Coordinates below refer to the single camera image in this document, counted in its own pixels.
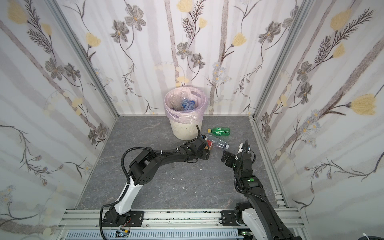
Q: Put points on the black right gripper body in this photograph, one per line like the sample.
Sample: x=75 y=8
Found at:
x=235 y=156

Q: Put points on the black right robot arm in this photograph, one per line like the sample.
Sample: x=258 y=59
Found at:
x=257 y=213

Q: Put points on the red yellow label tea bottle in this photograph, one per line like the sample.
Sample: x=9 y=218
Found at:
x=210 y=144

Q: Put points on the clear crushed bottle white cap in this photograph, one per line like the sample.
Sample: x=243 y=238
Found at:
x=218 y=142

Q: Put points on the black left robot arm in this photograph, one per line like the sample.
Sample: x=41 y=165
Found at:
x=140 y=165

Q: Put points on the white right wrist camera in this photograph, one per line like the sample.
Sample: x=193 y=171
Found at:
x=240 y=149

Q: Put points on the green bottle yellow cap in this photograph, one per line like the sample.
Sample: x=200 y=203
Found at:
x=220 y=131

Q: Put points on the white slotted cable duct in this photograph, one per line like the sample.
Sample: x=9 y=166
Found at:
x=178 y=234

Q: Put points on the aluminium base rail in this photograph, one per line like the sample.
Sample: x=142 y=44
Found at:
x=177 y=219

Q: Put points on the pink bin liner bag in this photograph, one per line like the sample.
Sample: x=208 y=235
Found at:
x=173 y=105

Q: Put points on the blue cap bottle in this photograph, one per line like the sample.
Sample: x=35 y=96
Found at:
x=188 y=105

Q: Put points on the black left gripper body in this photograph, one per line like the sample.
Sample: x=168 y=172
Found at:
x=202 y=147

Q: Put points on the cream plastic waste bin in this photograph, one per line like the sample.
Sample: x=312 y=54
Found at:
x=185 y=132

